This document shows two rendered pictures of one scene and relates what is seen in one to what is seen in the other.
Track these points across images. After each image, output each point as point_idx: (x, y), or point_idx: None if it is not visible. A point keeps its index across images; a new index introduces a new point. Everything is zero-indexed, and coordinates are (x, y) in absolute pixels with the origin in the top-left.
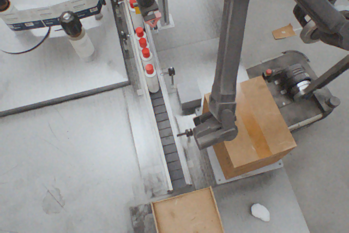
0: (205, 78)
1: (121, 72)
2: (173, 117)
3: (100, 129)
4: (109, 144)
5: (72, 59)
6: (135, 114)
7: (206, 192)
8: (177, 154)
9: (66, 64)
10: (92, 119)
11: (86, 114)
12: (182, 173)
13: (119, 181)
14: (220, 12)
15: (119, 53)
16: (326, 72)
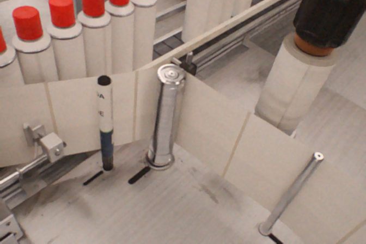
0: None
1: (253, 57)
2: None
3: (344, 66)
4: (345, 49)
5: (311, 147)
6: (283, 38)
7: None
8: None
9: (331, 152)
10: (344, 80)
11: (349, 92)
12: None
13: (363, 26)
14: None
15: (221, 73)
16: None
